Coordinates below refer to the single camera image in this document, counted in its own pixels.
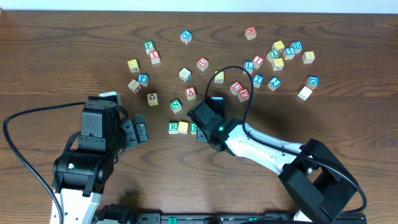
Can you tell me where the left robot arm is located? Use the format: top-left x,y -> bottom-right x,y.
50,92 -> 149,223

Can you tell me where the green B block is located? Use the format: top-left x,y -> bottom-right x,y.
190,123 -> 197,134

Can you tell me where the plain wood green-sided block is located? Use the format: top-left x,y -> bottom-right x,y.
179,67 -> 192,82

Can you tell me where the green N block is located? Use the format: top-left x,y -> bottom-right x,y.
170,99 -> 182,113

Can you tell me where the blue T block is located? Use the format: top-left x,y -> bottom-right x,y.
252,73 -> 264,88

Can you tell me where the blue D block lower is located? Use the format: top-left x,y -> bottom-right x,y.
305,76 -> 319,90

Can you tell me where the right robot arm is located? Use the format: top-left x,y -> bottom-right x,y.
187,98 -> 359,223

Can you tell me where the red A block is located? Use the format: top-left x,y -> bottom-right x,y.
185,86 -> 197,100

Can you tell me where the blue d block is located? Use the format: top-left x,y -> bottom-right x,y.
290,41 -> 303,54
305,76 -> 319,90

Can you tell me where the yellow picture block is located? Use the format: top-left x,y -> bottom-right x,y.
147,93 -> 159,106

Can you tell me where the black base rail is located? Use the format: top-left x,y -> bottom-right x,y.
93,203 -> 367,224

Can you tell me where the yellow block centre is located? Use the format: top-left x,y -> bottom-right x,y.
214,71 -> 224,83

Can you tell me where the blue 2 block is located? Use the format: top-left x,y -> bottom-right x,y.
267,77 -> 282,91

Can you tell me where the blue L block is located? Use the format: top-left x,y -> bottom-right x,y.
244,61 -> 254,74

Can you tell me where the plain wood block right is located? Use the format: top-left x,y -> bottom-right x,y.
297,86 -> 313,101

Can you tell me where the plain wood red-sided block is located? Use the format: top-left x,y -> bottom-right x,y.
127,80 -> 142,93

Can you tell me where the blue X block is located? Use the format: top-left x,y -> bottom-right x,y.
180,30 -> 192,44

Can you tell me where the red H block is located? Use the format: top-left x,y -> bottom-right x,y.
245,27 -> 257,40

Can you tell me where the yellow O block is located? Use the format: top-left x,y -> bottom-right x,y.
178,121 -> 189,134

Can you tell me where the red U block upper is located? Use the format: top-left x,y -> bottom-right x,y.
197,57 -> 209,71

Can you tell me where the yellow block far left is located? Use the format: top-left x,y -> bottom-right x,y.
127,59 -> 140,73

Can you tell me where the red I block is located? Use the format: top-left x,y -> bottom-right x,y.
252,55 -> 264,69

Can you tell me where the red U block lower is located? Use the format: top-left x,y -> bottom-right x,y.
230,81 -> 243,95

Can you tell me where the green F block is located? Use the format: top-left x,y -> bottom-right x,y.
144,40 -> 155,54

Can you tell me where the green Z block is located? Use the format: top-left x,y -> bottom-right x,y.
266,49 -> 279,63

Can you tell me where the red E block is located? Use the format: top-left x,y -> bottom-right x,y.
237,88 -> 251,102

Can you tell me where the yellow block top right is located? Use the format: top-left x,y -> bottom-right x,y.
272,40 -> 285,53

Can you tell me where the green R block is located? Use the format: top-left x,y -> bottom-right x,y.
168,122 -> 178,134

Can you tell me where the blue 5 block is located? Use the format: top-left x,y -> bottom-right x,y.
282,47 -> 295,60

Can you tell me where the yellow 8 block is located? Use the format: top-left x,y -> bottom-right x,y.
302,51 -> 315,64

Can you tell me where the red u block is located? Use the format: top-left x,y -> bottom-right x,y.
197,57 -> 209,71
230,81 -> 243,95

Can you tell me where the blue P block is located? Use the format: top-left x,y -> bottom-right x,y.
137,73 -> 149,87

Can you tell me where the blue D block upper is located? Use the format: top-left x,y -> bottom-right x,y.
290,41 -> 303,54

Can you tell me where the yellow block below Z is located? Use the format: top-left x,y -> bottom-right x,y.
272,58 -> 284,71

